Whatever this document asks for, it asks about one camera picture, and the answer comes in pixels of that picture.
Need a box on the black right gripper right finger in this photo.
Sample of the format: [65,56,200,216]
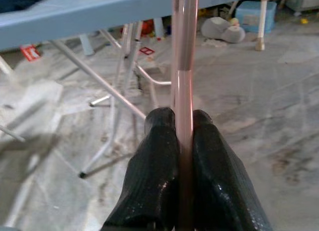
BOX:
[191,109,274,231]

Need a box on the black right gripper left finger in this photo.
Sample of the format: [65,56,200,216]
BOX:
[103,107,180,231]

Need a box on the pink plastic hanger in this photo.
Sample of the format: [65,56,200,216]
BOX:
[170,0,200,231]

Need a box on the black garment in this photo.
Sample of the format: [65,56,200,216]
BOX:
[0,0,54,14]

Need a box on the grey plush toy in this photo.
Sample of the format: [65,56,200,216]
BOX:
[200,16,246,44]

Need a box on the cream plastic chair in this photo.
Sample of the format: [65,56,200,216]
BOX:
[254,0,270,51]

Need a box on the light blue plastic box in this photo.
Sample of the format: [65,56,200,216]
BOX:
[235,0,278,34]

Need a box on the red paper packet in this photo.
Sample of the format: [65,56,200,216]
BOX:
[19,44,41,62]

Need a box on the pale blue folding table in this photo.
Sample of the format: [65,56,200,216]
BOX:
[0,0,295,179]

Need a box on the red square plastic frame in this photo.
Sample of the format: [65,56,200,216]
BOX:
[139,46,154,56]

